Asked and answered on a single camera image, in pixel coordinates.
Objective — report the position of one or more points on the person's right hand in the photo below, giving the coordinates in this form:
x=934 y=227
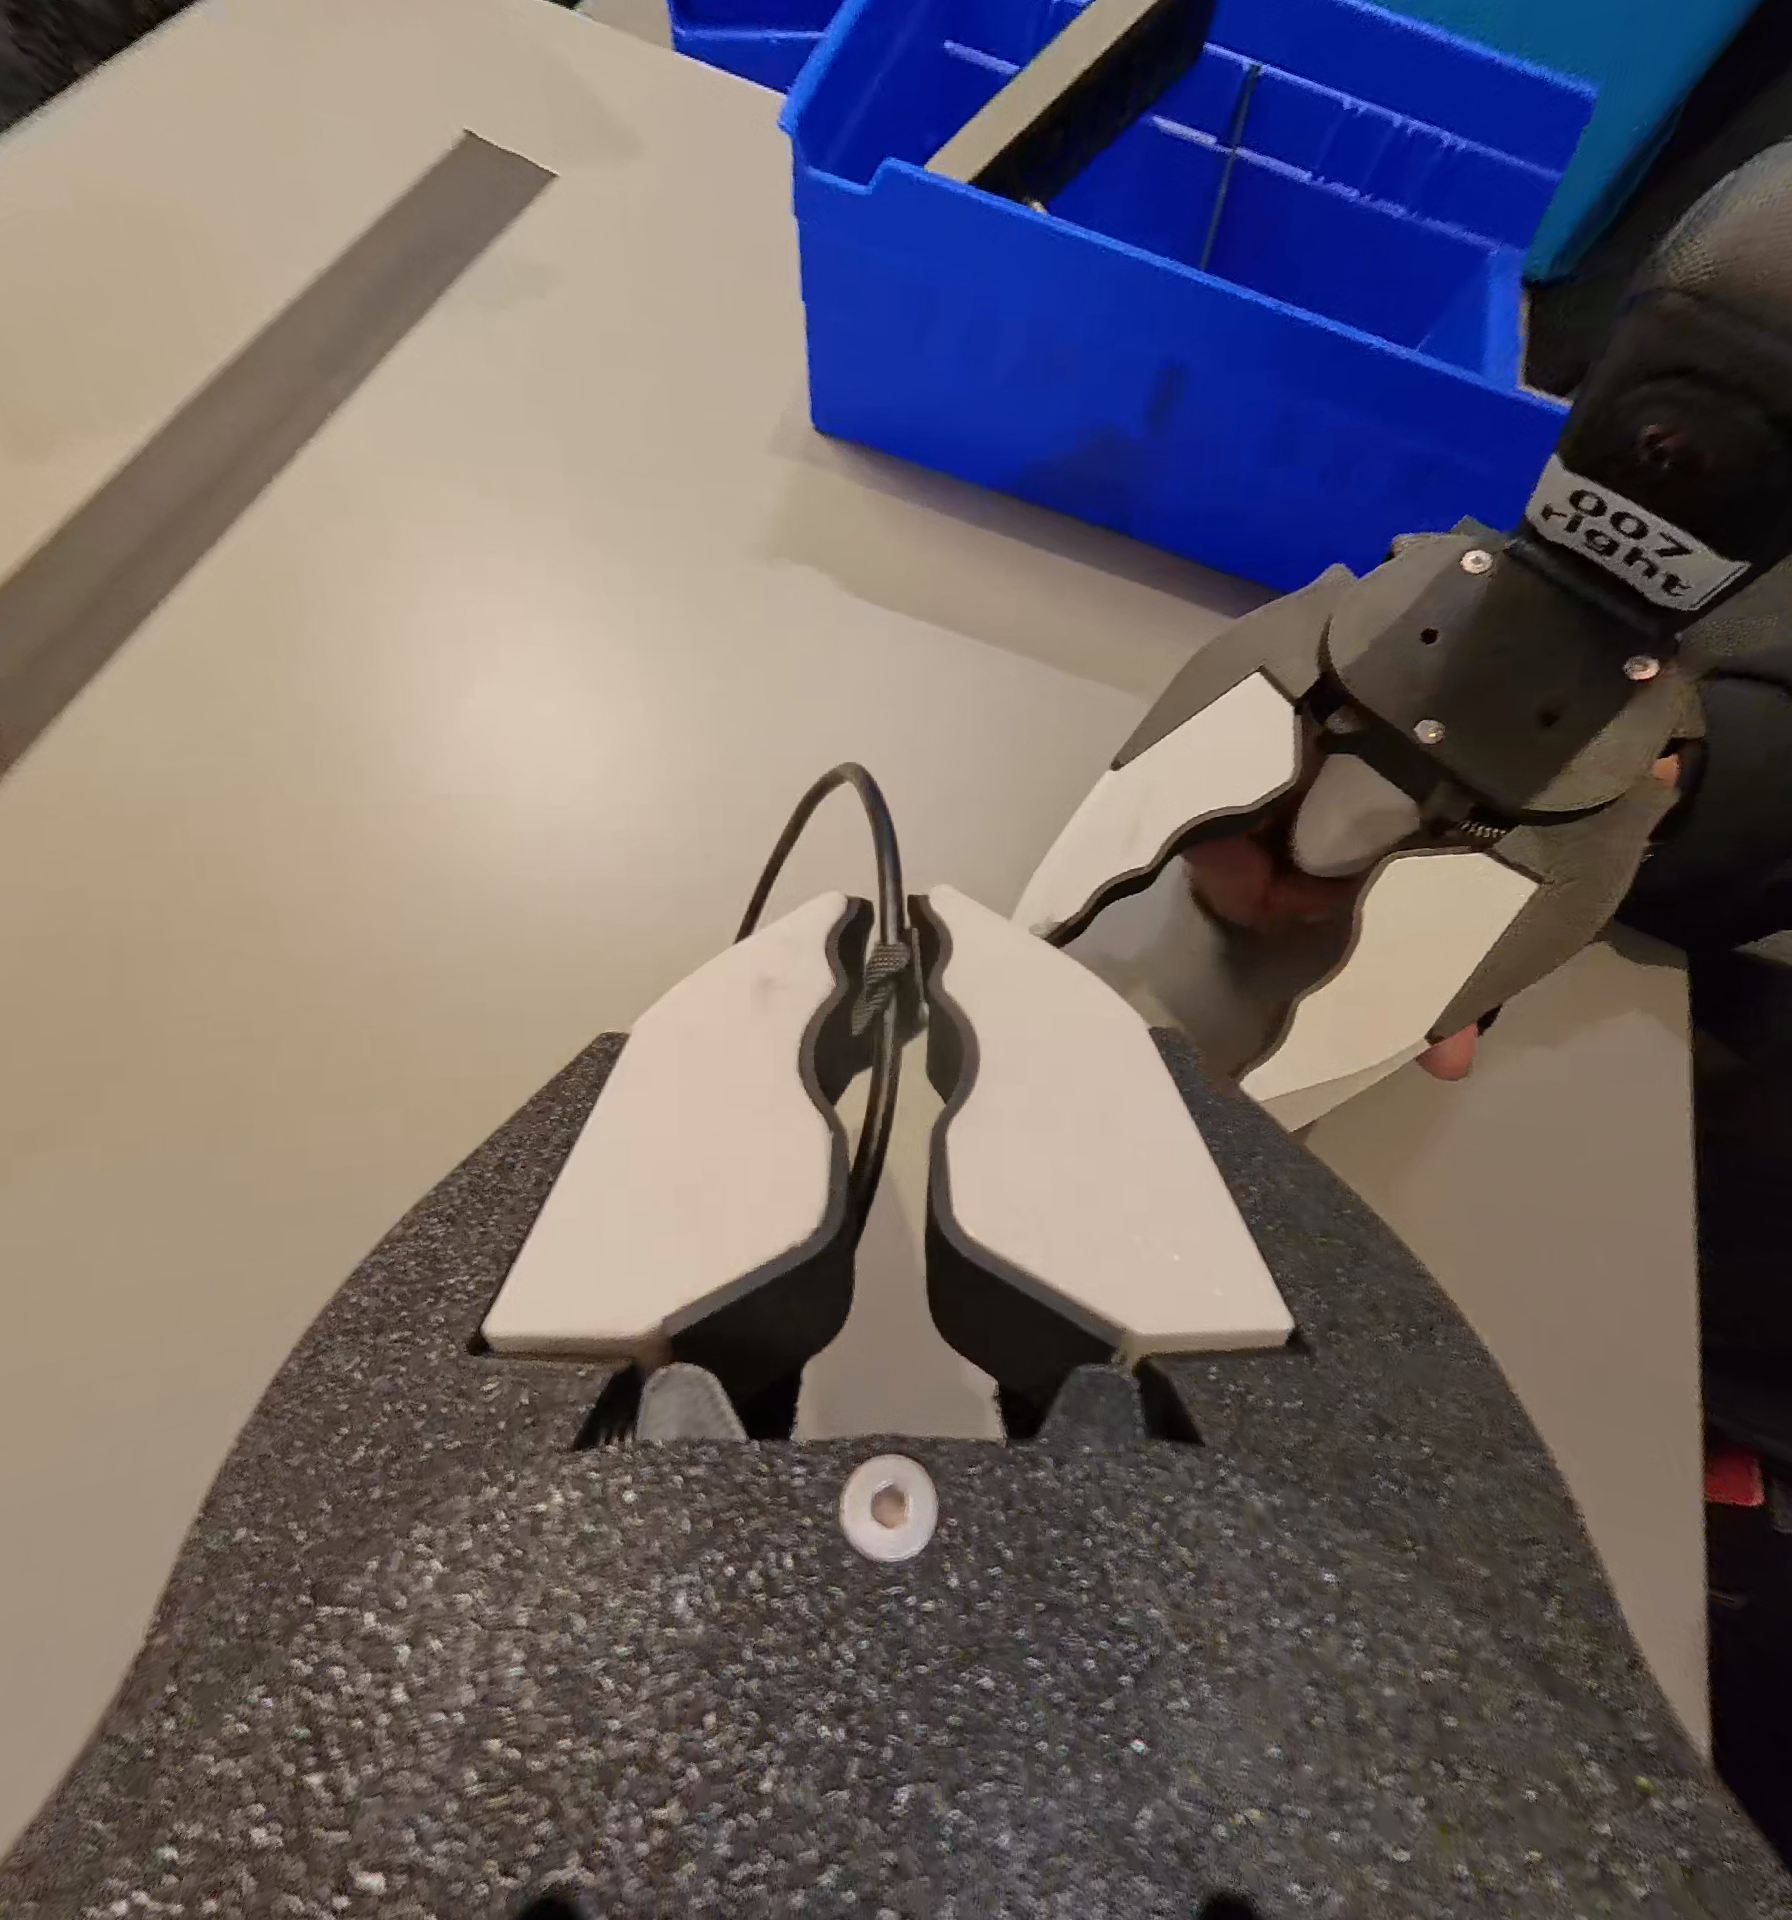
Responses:
x=1256 y=893

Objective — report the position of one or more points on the thin black rod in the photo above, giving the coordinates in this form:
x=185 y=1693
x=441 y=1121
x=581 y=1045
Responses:
x=1229 y=180

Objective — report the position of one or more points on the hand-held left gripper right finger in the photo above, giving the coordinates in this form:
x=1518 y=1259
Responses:
x=1092 y=1155

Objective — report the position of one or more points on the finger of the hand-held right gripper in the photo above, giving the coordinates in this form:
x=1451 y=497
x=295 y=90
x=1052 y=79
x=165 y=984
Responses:
x=1181 y=780
x=1421 y=946

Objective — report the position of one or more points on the person's black clothing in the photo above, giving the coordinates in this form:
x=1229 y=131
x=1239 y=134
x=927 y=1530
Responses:
x=1780 y=1201

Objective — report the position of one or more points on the blue plastic bin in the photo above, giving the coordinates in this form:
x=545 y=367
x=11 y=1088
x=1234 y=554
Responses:
x=1061 y=405
x=746 y=45

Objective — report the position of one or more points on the person's right forearm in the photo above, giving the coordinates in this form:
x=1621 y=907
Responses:
x=1767 y=780

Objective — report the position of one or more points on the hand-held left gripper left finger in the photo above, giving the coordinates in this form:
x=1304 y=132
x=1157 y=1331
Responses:
x=686 y=1155

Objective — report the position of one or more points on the teal panel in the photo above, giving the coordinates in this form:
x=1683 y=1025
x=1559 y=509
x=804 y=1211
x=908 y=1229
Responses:
x=1616 y=120

